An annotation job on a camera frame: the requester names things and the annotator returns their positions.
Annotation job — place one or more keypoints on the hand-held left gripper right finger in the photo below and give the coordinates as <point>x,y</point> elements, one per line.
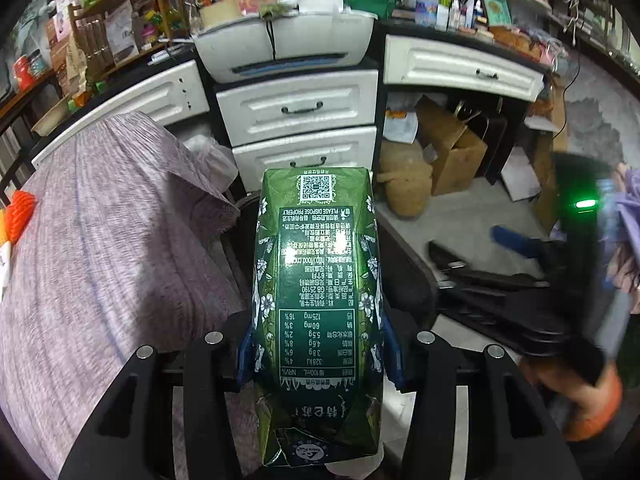
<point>392,360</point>

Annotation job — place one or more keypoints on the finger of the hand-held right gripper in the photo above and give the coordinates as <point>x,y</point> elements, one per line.
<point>510,240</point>
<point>480,277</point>

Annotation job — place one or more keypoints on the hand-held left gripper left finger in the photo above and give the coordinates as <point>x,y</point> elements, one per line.
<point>243,365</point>

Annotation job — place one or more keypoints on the green milk carton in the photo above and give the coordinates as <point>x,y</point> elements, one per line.
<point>315,285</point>

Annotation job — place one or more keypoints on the person's right hand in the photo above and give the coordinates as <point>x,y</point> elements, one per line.
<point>585,410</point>

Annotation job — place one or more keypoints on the purple cloth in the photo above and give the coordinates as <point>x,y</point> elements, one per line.
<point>630,210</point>

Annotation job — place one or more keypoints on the flat white box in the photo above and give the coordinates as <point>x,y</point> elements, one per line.
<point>520,180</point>

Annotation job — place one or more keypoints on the flat cardboard sheets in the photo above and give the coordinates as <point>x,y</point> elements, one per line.
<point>547,160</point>

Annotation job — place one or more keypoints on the black paper bag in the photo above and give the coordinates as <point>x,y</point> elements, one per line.
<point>492,145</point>

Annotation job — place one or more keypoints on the cardboard box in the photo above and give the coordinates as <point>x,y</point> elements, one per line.
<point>455,160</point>

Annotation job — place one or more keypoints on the printed white plastic bag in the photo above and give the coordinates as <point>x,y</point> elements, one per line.
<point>400,127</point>

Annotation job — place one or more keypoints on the purple bedspread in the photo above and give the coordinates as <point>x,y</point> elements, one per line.
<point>100,260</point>

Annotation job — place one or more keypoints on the wide white drawer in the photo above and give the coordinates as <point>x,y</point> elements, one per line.
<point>430,65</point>

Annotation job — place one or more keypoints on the clear plastic bag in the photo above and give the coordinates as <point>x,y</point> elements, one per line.
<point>210,155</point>

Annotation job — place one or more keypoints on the teal book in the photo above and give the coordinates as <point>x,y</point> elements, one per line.
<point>497,10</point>

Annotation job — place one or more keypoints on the black desk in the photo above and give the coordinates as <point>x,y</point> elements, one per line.
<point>400,29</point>

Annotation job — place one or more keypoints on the orange foam net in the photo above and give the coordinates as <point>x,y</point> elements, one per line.
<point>20,212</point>

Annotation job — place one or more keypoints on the long white drawer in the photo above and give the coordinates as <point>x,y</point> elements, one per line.
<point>150,95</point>

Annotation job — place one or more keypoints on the white printer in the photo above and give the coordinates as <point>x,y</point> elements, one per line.
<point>310,35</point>

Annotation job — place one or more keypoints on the wooden shelf rack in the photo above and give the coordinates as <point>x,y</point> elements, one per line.
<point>100,45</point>

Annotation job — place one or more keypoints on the red tin can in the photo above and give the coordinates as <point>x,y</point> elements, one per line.
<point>22,75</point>

